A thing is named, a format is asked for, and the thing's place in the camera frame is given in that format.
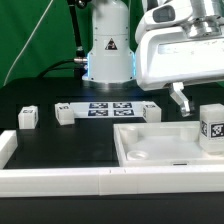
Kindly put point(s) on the white square table top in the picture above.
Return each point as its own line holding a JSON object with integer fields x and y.
{"x": 161, "y": 144}

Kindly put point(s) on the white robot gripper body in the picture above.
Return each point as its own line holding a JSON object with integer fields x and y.
{"x": 166, "y": 56}

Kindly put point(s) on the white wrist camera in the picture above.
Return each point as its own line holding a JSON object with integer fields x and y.
{"x": 168, "y": 14}

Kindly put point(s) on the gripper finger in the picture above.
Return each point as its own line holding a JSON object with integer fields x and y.
{"x": 176, "y": 93}

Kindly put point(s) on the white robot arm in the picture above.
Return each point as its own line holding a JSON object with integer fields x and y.
{"x": 111, "y": 62}

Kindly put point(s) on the white tag sheet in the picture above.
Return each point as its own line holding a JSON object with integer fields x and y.
{"x": 110, "y": 109}

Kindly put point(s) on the white U-shaped fence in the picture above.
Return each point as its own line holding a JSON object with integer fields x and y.
{"x": 103, "y": 181}

